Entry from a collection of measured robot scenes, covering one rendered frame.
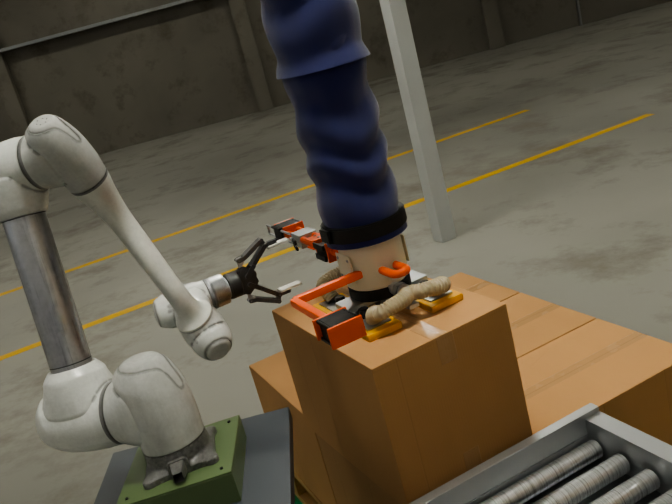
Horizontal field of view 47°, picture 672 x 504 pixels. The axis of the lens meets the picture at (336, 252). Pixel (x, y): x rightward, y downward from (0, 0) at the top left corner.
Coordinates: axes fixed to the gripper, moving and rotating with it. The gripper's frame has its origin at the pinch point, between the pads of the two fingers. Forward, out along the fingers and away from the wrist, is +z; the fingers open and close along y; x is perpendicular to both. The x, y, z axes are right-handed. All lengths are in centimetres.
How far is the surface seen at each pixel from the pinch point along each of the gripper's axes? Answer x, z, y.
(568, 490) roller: 77, 25, 52
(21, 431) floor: -228, -100, 107
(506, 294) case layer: -27, 89, 53
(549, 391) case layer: 40, 52, 53
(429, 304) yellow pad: 41.6, 19.1, 10.9
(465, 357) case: 56, 18, 21
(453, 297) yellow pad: 43, 25, 11
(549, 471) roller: 68, 27, 53
